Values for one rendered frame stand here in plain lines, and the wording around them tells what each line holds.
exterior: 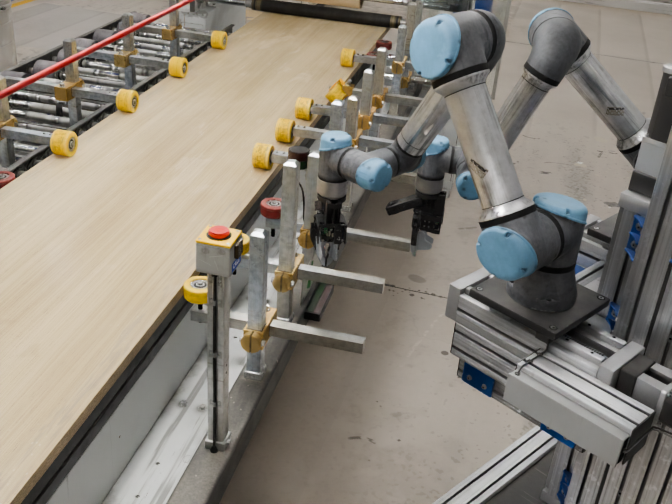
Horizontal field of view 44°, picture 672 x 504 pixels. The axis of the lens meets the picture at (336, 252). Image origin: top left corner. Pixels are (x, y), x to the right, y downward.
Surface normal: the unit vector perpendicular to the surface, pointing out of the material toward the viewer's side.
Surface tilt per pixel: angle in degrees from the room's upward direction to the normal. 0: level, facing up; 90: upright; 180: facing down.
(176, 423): 0
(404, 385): 0
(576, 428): 90
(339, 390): 0
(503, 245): 96
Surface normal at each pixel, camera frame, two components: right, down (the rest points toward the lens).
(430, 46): -0.75, 0.16
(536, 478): 0.07, -0.87
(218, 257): -0.23, 0.46
